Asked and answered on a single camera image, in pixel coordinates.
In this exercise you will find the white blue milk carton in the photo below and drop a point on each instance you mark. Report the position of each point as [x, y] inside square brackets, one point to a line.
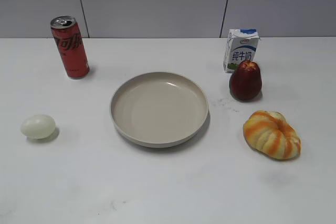
[241, 45]

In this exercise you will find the orange striped croissant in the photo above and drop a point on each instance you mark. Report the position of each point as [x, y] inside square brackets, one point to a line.
[268, 132]

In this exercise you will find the beige round plate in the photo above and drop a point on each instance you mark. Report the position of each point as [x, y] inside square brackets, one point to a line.
[159, 109]

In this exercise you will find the red cola can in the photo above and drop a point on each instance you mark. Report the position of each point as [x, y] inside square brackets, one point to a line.
[68, 39]

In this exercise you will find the dark red wax apple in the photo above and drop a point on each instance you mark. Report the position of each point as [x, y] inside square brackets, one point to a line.
[245, 83]

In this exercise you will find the white egg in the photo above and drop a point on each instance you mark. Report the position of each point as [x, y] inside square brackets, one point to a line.
[38, 126]

